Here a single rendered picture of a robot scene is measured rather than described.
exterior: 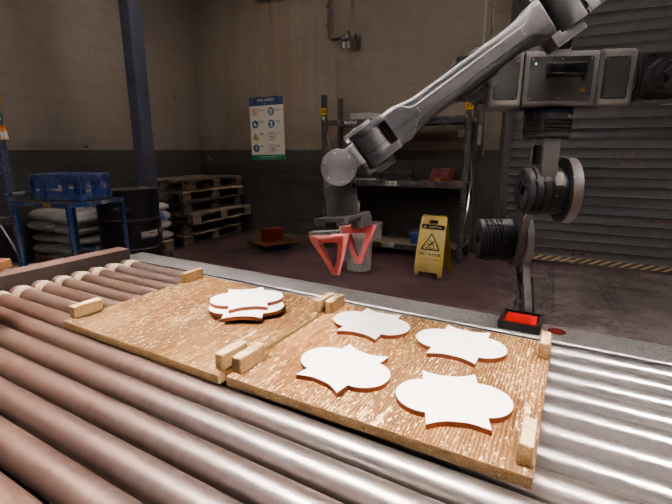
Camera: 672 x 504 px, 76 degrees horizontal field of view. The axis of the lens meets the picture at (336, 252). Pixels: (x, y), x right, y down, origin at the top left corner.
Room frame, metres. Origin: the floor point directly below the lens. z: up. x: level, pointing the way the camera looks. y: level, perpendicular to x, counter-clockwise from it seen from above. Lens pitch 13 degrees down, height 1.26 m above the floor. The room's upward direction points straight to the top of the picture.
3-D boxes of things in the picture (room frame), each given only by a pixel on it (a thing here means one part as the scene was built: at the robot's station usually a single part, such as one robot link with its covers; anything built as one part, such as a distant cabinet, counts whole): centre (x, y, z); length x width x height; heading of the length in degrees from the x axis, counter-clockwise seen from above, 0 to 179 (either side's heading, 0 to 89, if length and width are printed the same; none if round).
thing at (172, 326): (0.82, 0.26, 0.93); 0.41 x 0.35 x 0.02; 60
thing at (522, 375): (0.62, -0.10, 0.93); 0.41 x 0.35 x 0.02; 61
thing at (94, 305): (0.80, 0.50, 0.95); 0.06 x 0.02 x 0.03; 150
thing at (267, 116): (6.53, 1.02, 1.55); 0.61 x 0.02 x 0.91; 63
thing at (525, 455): (0.40, -0.21, 0.95); 0.06 x 0.02 x 0.03; 151
